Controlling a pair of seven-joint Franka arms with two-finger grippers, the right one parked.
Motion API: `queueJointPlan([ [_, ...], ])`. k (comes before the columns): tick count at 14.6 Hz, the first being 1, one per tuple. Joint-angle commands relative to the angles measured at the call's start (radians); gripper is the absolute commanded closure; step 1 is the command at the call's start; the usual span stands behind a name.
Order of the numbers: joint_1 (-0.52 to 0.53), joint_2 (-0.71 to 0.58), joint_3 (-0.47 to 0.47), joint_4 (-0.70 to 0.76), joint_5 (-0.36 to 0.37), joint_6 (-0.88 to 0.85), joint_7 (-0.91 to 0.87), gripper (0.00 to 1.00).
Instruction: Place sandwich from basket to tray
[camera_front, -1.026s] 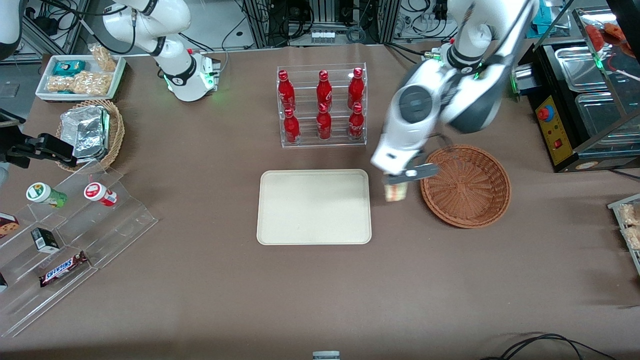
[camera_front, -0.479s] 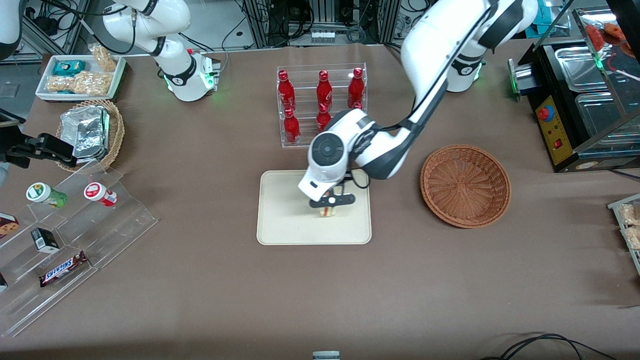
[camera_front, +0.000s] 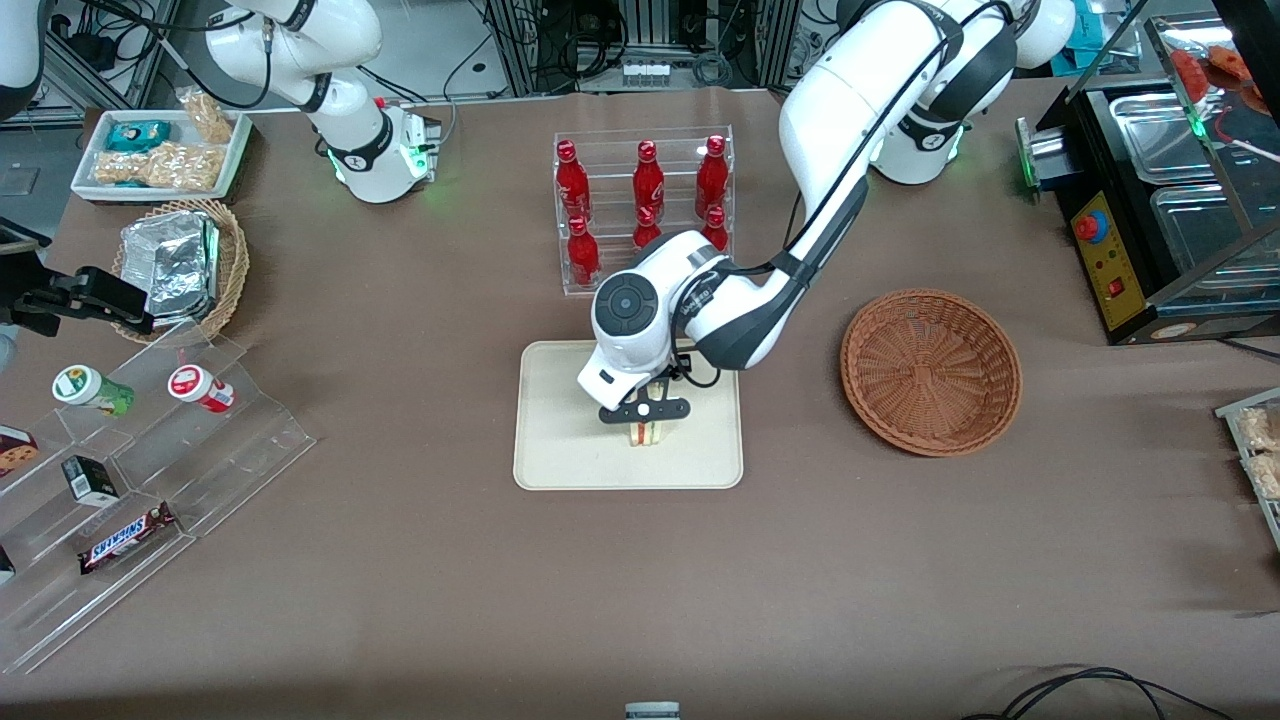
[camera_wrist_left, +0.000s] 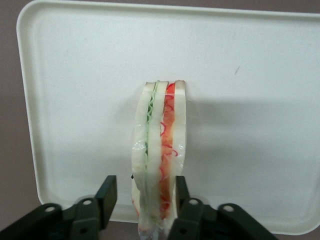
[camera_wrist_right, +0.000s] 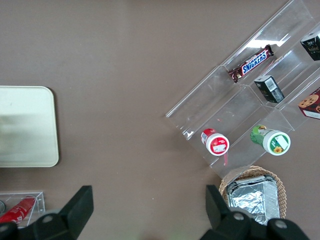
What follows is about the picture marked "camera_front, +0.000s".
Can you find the red cola bottle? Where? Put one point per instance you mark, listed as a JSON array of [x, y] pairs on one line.
[[648, 180], [715, 228], [583, 258], [570, 185], [646, 228], [711, 175]]

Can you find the stainless steel pan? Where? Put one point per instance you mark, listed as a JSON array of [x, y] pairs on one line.
[[1155, 135], [1200, 235]]

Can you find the teal snack packet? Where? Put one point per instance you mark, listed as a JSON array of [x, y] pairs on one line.
[[138, 135]]

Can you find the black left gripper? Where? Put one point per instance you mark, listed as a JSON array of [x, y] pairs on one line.
[[683, 362]]

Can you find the triangular sandwich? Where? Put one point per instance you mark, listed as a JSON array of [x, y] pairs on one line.
[[648, 434]]

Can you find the black food warmer case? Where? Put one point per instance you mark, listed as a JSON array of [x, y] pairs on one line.
[[1110, 270]]

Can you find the clear bag of snacks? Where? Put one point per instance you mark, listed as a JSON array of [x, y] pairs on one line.
[[1266, 476], [1260, 428]]

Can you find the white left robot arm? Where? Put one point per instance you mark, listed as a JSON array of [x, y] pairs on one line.
[[830, 120]]

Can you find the white power strip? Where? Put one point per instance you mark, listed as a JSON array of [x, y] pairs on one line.
[[645, 73]]

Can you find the grey device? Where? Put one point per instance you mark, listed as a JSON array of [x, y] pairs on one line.
[[652, 711]]

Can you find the brown cookie box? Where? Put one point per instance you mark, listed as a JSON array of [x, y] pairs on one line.
[[15, 452]]

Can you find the cream plastic tray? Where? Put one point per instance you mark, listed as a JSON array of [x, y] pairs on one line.
[[560, 440]]

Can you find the red lidded cup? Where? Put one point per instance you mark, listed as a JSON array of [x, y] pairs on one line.
[[198, 387]]

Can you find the snickers chocolate bar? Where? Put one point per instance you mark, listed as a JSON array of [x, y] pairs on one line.
[[125, 540]]

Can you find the round brown wicker basket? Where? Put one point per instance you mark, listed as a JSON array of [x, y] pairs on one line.
[[930, 375]]

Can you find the small black box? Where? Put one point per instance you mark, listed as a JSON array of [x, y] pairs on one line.
[[92, 480]]

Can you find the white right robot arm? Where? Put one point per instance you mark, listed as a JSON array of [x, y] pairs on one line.
[[360, 150]]

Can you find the small clear peanut bag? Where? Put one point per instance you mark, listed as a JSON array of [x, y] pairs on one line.
[[208, 115]]

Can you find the brown table cover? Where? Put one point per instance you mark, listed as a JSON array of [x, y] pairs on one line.
[[400, 600]]

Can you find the clear acrylic bottle rack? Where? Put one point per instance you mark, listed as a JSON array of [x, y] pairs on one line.
[[610, 200]]

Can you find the light wicker basket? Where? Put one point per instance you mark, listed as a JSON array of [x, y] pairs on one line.
[[232, 260]]

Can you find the large clear peanut bag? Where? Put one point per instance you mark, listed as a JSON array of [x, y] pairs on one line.
[[160, 167]]

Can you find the teal cardboard box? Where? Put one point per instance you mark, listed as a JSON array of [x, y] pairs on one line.
[[1100, 30]]

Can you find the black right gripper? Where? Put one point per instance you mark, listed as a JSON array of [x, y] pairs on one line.
[[48, 299]]

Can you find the clear acrylic stepped display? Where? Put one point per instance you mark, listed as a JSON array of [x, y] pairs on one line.
[[230, 450]]

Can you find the red orange food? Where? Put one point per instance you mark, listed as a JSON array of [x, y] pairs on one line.
[[1205, 68]]

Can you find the white rectangular snack tray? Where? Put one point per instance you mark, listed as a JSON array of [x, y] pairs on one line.
[[90, 150]]

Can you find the green lidded cup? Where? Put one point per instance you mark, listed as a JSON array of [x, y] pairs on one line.
[[85, 386]]

